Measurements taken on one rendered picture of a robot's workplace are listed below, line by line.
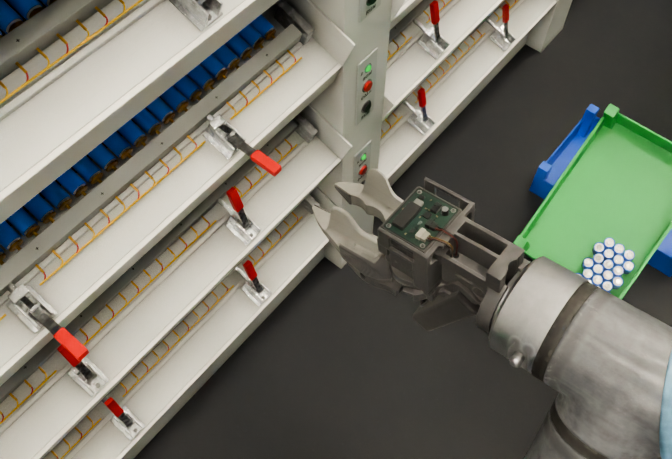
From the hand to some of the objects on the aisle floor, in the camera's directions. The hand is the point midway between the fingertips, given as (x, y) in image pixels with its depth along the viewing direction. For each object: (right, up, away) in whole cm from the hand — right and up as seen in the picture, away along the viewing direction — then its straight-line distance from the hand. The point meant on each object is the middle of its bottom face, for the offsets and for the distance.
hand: (336, 207), depth 74 cm
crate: (+50, -1, +60) cm, 78 cm away
